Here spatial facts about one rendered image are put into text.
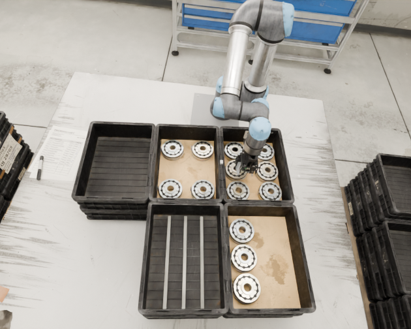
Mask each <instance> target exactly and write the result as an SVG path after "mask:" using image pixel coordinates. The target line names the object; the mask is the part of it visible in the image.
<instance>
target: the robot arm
mask: <svg viewBox="0 0 411 329"><path fill-rule="evenodd" d="M293 21H294V6H293V5H292V4H290V3H285V2H279V1H272V0H247V1H245V2H244V3H243V4H241V5H240V6H239V7H238V8H237V10H236V11H235V12H234V14H233V16H232V19H231V20H230V25H229V29H228V32H229V34H230V40H229V45H228V52H227V56H226V64H225V68H224V75H223V76H221V77H220V78H219V79H218V81H217V85H216V90H215V98H214V99H213V101H212V103H211V105H210V112H211V115H212V116H213V117H214V118H216V119H219V120H223V121H225V120H229V119H235V120H240V121H246V122H249V131H248V135H247V138H244V141H243V145H244V148H243V151H242V152H241V153H240V155H238V156H237V157H236V159H235V163H236V171H237V175H239V173H241V170H242V171H246V172H247V173H249V174H251V176H252V174H253V173H254V171H255V174H256V173H257V170H258V156H259V155H260V153H261V152H262V150H263V148H264V146H266V145H265V143H266V140H267V138H268V136H269V135H270V132H271V123H270V122H269V103H268V102H267V101H266V99H267V95H268V92H269V86H268V85H267V82H266V79H267V76H268V73H269V70H270V67H271V64H272V61H273V58H274V56H275V52H276V50H277V46H278V44H279V43H281V42H282V41H283V40H284V37H285V36H286V37H289V36H290V33H291V31H292V25H293ZM252 31H257V35H258V38H259V41H258V45H257V49H256V53H255V56H254V60H253V63H252V67H251V71H250V74H249V76H248V77H247V78H246V79H245V81H242V77H243V70H244V66H245V58H246V54H247V46H248V42H249V37H250V36H251V35H252Z"/></svg>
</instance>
